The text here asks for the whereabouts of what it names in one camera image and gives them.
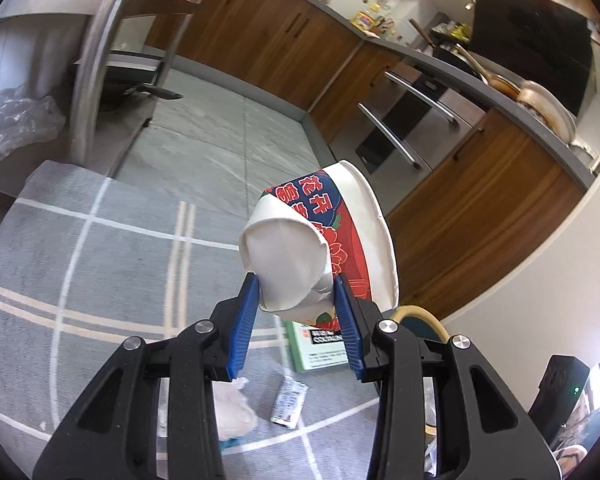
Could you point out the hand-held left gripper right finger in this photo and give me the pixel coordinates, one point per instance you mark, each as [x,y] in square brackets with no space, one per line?
[349,332]

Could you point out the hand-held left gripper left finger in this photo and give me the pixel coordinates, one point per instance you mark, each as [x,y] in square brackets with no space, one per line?
[244,332]

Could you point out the dark green bin yellow rim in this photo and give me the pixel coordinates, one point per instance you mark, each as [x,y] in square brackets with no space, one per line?
[421,312]

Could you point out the red blue printed paper cup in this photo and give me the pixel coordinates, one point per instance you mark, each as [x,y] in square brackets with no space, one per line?
[290,260]

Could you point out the green medicine box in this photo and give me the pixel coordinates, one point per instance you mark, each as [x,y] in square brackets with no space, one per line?
[316,356]

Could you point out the white crumpled tissue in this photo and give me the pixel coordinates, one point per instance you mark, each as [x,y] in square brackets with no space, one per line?
[235,410]

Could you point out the small silver sachet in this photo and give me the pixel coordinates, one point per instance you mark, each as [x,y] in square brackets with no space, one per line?
[290,403]

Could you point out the crumpled blue plastic wrapper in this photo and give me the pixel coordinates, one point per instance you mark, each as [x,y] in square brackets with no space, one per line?
[230,443]

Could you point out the grey checked blanket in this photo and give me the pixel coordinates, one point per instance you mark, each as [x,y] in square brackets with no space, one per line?
[105,270]

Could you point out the wooden kitchen cabinets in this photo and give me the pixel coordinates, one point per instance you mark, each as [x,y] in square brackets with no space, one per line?
[480,220]

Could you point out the stainless steel oven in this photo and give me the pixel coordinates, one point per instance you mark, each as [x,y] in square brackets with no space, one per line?
[430,132]

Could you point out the black dustpan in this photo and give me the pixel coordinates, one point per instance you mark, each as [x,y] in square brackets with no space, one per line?
[145,91]

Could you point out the grey kitchen countertop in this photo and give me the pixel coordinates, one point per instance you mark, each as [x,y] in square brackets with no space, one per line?
[430,57]

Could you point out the stainless steel shelf rack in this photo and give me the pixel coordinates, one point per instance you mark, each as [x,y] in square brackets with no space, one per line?
[92,85]

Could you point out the large metal frying pan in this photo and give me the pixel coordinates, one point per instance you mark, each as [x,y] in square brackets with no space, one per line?
[550,110]

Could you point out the clear plastic bag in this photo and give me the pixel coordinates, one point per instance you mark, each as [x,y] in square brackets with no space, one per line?
[20,120]

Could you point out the yellow food packet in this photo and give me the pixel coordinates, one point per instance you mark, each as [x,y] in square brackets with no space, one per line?
[362,19]

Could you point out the black glass panel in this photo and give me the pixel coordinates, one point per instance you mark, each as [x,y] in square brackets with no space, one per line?
[530,35]

